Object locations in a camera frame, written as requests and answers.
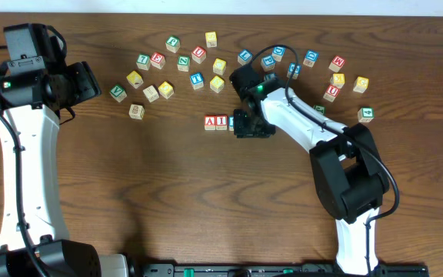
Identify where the blue 2 block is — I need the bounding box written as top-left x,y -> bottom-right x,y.
228,115 -> 234,132

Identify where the red I block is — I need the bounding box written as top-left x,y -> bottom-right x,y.
215,115 -> 228,131

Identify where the red A block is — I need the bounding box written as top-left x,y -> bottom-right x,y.
205,115 -> 216,131

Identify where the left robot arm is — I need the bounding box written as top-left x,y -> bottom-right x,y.
0,56 -> 130,276

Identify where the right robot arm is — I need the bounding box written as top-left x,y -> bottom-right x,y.
230,77 -> 389,275

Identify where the green V block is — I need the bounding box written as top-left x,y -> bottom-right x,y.
109,85 -> 127,102

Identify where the yellow block centre lower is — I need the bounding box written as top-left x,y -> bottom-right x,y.
210,75 -> 225,93

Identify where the yellow K block left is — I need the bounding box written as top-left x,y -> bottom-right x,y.
126,71 -> 144,89

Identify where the blue L block lower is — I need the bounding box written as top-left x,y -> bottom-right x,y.
264,73 -> 277,81

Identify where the blue l block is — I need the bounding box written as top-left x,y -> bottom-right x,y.
264,73 -> 277,81
237,49 -> 253,65

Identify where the pineapple picture block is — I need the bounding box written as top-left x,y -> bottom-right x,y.
128,104 -> 145,120

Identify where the green 7 block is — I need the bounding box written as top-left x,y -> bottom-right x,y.
136,54 -> 151,71

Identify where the yellow block centre upper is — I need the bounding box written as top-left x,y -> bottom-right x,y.
212,58 -> 227,75

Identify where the blue T block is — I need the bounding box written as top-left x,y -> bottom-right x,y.
190,72 -> 204,90

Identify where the blue P block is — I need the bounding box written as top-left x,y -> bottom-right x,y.
261,55 -> 276,72

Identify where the plain I-side block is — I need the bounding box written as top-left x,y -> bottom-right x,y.
143,85 -> 159,102

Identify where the blue L block upper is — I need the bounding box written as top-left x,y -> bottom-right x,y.
237,49 -> 253,65

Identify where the blue 5 block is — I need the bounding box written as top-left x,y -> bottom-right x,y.
287,62 -> 301,79

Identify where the green J block right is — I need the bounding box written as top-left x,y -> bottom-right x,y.
313,105 -> 325,115

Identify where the green j block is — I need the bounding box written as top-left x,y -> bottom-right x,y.
165,35 -> 181,53
313,105 -> 325,115

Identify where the red E block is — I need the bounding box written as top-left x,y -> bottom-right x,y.
150,52 -> 166,69

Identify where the blue D block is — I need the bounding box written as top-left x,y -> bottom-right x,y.
271,46 -> 286,62

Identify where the red U block left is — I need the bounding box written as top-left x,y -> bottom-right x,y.
192,46 -> 207,64

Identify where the red u block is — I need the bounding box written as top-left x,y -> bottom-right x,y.
192,46 -> 207,64
323,85 -> 340,102

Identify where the yellow block lower left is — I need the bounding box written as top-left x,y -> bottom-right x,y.
158,82 -> 175,99

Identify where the green Z block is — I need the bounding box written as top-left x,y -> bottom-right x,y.
177,55 -> 190,72

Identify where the red U block right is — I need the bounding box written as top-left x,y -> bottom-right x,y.
323,85 -> 340,102

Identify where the yellow block top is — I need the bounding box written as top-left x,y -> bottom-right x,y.
205,32 -> 218,48

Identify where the green J block top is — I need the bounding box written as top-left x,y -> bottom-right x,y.
165,35 -> 181,53

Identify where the yellow block right inner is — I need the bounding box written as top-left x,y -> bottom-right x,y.
330,73 -> 345,88

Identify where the red M block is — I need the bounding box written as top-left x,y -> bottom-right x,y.
328,55 -> 346,72

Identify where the green 4 block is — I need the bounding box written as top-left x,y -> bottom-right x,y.
357,107 -> 375,123

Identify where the yellow block far right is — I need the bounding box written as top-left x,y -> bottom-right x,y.
353,76 -> 369,93

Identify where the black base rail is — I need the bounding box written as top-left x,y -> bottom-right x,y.
130,263 -> 430,277

